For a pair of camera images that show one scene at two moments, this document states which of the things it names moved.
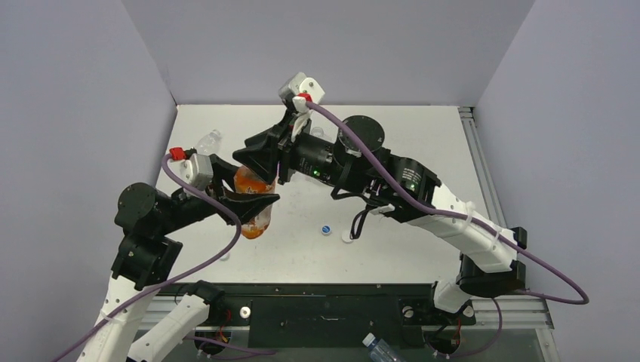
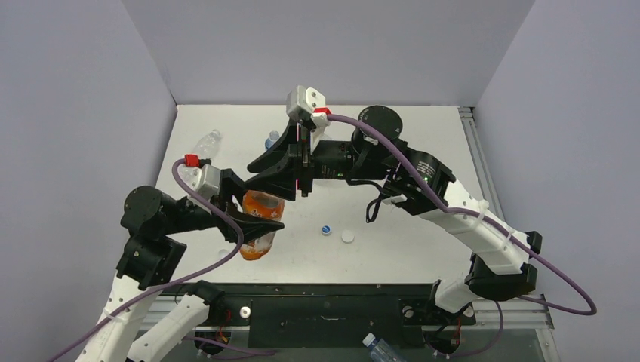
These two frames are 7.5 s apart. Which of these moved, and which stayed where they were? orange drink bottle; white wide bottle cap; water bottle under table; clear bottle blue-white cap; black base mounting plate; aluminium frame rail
Moved: orange drink bottle
Stayed: black base mounting plate; water bottle under table; white wide bottle cap; aluminium frame rail; clear bottle blue-white cap
